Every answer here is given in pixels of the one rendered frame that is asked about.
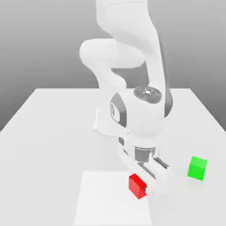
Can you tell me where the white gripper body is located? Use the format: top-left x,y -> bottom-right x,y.
116,144 -> 173,192

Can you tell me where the small red cube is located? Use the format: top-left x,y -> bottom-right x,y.
128,173 -> 148,200

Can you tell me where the small green cube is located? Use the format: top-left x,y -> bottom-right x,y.
187,156 -> 208,181

